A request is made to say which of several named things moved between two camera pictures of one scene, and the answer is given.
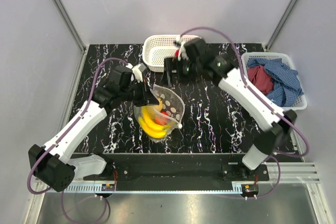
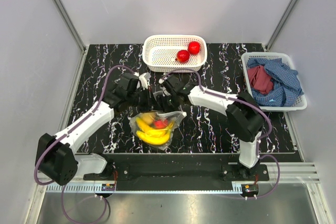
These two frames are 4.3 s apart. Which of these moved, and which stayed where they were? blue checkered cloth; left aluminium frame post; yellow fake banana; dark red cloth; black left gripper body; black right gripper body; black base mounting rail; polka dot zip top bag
Moved: yellow fake banana; polka dot zip top bag; black right gripper body
Stayed: black left gripper body; black base mounting rail; left aluminium frame post; blue checkered cloth; dark red cloth
